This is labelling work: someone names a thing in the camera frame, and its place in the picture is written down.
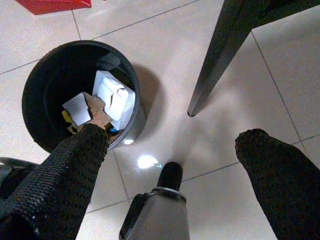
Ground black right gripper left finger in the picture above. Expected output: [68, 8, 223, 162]
[0, 123, 110, 240]

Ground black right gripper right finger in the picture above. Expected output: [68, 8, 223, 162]
[234, 128, 320, 240]

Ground black rubbish bin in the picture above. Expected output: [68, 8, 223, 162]
[21, 40, 146, 153]

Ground yellow wrapper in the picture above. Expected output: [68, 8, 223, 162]
[61, 109, 78, 133]

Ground white paper scrap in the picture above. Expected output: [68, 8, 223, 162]
[61, 92, 92, 127]

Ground brown cardboard scrap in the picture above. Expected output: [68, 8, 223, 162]
[76, 91, 113, 132]

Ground grey robot leg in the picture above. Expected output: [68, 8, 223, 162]
[119, 161, 190, 240]

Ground white plastic tray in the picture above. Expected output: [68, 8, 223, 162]
[91, 70, 137, 131]

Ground white table black legs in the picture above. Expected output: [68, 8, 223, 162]
[187, 0, 320, 118]

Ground red dustpan blue handle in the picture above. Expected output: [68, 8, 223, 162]
[15, 0, 92, 15]

